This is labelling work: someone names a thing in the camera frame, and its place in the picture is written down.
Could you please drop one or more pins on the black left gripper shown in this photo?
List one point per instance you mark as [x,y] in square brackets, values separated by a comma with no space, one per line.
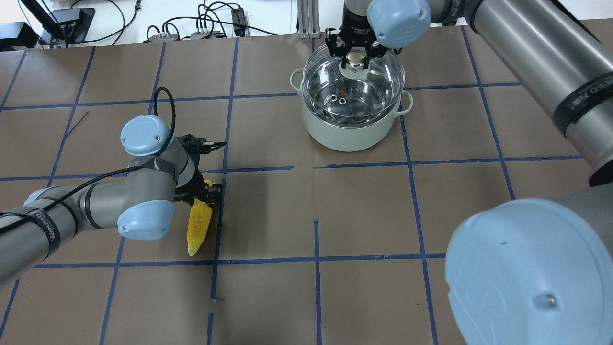
[193,182]

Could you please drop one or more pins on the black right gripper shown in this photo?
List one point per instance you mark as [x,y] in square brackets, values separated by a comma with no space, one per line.
[355,22]

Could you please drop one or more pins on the clear glass pot lid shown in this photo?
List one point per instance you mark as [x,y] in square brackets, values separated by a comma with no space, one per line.
[351,97]

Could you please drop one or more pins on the yellow corn cob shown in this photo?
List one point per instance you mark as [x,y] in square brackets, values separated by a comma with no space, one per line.
[198,224]

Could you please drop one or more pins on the pale green cooking pot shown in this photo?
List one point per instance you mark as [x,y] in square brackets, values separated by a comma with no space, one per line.
[351,138]

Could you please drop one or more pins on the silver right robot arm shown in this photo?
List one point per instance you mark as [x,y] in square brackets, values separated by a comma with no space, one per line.
[474,140]

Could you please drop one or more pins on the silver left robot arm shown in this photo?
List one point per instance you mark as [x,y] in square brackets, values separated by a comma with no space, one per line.
[163,170]

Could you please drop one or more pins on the black power adapter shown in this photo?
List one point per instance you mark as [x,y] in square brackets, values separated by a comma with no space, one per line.
[239,19]

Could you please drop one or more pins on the aluminium frame post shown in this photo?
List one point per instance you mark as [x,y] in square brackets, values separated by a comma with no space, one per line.
[308,19]

